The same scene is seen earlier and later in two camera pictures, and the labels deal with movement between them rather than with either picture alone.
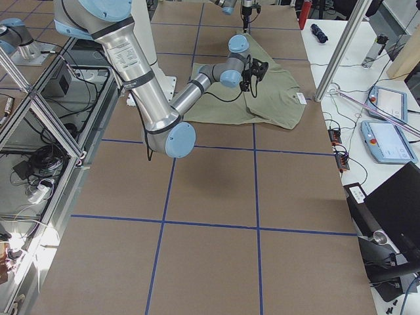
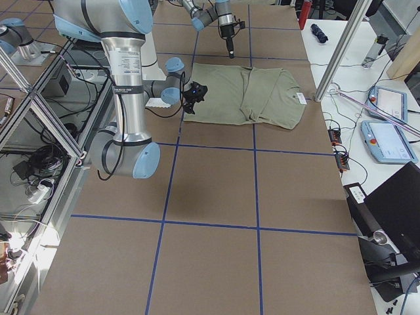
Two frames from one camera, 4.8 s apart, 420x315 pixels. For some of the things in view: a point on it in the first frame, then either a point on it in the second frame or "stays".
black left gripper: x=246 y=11 → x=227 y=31
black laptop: x=395 y=208 stays
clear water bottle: x=376 y=48 stays
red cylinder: x=304 y=13 stays
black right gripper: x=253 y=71 → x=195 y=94
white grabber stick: x=376 y=111 stays
